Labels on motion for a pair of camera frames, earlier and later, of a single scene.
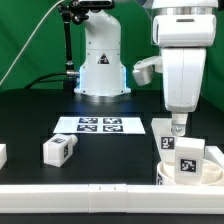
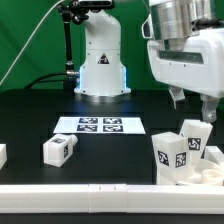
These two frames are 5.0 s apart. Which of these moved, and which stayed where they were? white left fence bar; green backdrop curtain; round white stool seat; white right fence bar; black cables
Moved: round white stool seat
Stayed: green backdrop curtain; white right fence bar; black cables; white left fence bar
